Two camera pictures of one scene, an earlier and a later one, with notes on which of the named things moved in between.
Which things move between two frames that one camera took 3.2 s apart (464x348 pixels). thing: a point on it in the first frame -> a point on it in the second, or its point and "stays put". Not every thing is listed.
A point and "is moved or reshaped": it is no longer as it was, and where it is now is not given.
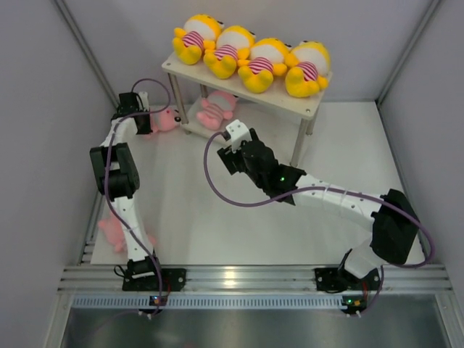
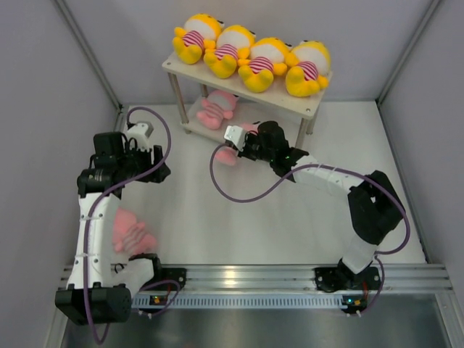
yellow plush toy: [233, 44] stays put
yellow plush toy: [308, 66] stays put
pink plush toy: [219, 105] stays put
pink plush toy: [164, 120] is moved or reshaped
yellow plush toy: [267, 57] stays put
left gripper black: [146, 129] -> [131, 148]
